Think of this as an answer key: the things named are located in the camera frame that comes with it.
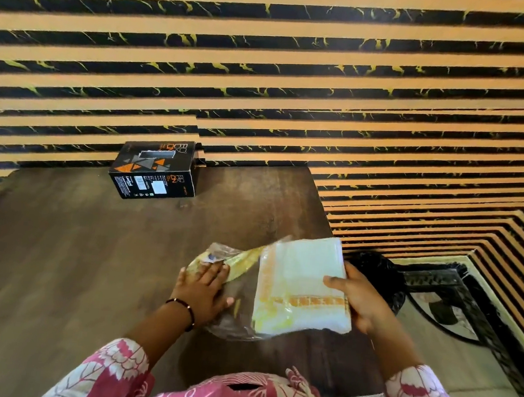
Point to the pink floral garment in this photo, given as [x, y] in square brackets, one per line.
[246, 396]

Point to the person's right thumb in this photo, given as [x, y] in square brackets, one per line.
[336, 284]

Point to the person's right forearm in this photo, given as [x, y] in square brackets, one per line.
[392, 349]

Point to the person's left hand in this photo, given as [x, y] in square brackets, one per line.
[202, 297]

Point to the black ornate glass-top table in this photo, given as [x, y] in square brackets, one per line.
[471, 303]

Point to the person's left forearm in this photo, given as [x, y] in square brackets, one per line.
[161, 328]

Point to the person's right hand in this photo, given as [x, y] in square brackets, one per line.
[367, 304]

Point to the clear plastic bag yellow print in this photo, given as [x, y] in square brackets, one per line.
[239, 260]

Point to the person's left thumb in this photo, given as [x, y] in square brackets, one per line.
[225, 301]

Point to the black box with orange print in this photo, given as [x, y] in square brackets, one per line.
[155, 169]

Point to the white cloth orange border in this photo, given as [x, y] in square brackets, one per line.
[302, 285]

